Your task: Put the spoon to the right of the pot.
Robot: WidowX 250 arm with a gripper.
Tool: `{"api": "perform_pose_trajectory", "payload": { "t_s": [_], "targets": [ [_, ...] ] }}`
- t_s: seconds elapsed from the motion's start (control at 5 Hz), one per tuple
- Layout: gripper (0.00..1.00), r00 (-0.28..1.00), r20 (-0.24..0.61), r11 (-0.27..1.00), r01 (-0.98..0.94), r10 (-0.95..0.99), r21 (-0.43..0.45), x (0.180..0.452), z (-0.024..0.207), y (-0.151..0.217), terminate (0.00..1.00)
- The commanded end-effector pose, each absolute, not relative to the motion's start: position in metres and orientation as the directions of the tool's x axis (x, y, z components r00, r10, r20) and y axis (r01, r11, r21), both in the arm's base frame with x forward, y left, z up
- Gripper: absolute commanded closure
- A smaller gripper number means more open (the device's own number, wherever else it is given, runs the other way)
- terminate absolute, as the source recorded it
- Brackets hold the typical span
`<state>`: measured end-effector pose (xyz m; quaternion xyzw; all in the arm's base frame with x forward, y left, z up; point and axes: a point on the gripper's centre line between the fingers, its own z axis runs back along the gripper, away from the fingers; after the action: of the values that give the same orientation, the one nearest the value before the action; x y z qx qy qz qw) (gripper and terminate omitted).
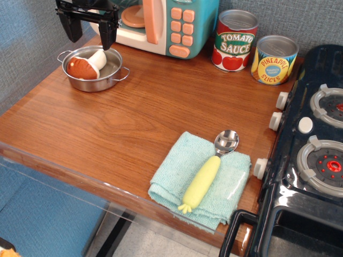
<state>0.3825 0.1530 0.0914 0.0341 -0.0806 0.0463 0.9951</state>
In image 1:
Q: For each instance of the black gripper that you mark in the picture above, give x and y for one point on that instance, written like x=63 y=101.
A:
x=105 y=12

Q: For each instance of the spoon with yellow-green handle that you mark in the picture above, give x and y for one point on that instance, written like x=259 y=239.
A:
x=225 y=143

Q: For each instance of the small steel pot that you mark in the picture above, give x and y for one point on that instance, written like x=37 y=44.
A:
x=113 y=71

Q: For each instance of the plush brown mushroom toy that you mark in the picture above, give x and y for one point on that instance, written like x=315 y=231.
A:
x=87 y=69

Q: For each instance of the teal toy microwave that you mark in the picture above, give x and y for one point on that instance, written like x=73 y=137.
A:
x=177 y=29

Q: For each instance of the tomato sauce can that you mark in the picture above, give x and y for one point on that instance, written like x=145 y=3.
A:
x=236 y=32

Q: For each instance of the light blue folded towel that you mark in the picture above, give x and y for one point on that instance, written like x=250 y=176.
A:
x=180 y=166

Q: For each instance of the pineapple slices can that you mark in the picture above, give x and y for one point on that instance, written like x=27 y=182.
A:
x=274 y=58

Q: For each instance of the metal table leg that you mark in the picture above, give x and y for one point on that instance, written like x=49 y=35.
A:
x=110 y=233

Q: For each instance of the white stove knob top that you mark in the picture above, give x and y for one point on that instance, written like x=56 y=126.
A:
x=281 y=100

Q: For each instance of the white stove knob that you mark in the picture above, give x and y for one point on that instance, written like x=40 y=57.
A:
x=275 y=121
x=281 y=100
x=260 y=167

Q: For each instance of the white stove knob middle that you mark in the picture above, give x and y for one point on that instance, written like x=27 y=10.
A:
x=275 y=121

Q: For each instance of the white stove knob bottom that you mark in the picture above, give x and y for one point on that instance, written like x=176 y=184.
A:
x=260 y=167

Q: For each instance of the orange plush object corner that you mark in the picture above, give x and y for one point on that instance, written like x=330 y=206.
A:
x=9 y=253

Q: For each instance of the black toy stove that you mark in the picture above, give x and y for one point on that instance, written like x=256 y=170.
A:
x=300 y=202

